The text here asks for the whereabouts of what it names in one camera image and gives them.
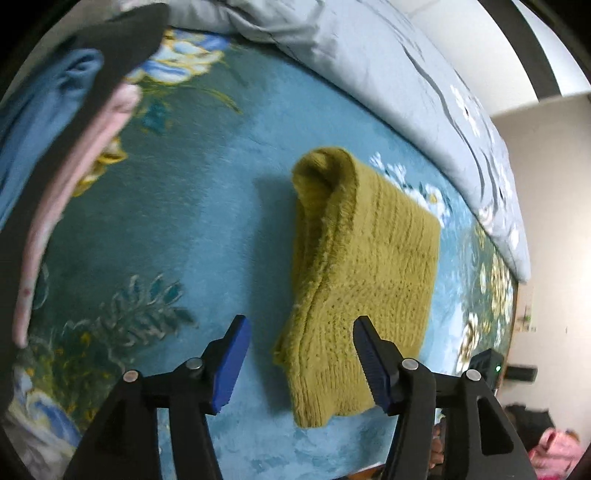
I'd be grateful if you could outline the black wall device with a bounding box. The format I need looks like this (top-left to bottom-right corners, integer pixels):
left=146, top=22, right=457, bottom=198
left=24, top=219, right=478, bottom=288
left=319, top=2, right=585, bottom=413
left=505, top=364, right=539, bottom=381

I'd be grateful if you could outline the grey-blue daisy print quilt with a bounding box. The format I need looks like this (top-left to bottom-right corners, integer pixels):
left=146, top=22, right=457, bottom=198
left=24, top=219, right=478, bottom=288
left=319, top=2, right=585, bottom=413
left=115, top=0, right=532, bottom=283

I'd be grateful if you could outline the pink cloth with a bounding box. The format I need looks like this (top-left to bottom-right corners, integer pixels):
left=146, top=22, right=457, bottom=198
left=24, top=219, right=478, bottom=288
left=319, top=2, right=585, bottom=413
left=529, top=427, right=583, bottom=480

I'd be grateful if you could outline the blue folded garment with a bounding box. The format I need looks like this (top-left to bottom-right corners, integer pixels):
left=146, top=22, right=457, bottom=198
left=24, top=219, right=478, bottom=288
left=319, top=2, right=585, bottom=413
left=0, top=46, right=105, bottom=232

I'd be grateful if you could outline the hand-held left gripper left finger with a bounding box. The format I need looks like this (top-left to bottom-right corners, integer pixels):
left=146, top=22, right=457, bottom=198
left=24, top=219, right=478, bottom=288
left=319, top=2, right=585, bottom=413
left=62, top=315, right=252, bottom=480

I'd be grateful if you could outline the olive green knitted sweater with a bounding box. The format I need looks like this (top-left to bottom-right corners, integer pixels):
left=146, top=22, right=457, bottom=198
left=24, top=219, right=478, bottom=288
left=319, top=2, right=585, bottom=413
left=272, top=147, right=441, bottom=429

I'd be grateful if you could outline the teal floral bed sheet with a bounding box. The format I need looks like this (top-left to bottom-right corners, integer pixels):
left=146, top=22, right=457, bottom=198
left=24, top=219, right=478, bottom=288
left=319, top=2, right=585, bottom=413
left=0, top=25, right=520, bottom=480

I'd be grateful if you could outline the pink folded garment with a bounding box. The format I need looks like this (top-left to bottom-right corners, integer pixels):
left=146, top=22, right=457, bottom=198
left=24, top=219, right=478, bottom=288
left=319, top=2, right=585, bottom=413
left=11, top=83, right=144, bottom=349

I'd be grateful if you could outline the white wardrobe with black band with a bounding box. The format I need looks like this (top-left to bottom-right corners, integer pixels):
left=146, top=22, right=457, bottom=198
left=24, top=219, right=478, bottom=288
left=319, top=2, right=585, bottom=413
left=388, top=0, right=591, bottom=121

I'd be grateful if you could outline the black folded garment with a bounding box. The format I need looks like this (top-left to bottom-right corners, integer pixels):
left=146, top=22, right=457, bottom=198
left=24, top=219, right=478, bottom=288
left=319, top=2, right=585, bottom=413
left=0, top=4, right=171, bottom=402

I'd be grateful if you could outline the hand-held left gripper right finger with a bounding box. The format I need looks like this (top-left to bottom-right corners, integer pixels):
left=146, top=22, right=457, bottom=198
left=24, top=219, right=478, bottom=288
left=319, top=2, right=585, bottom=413
left=353, top=316, right=539, bottom=480

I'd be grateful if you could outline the dark cloth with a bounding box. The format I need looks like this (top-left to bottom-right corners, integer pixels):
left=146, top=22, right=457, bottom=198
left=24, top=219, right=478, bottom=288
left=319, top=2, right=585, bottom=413
left=505, top=404, right=552, bottom=450

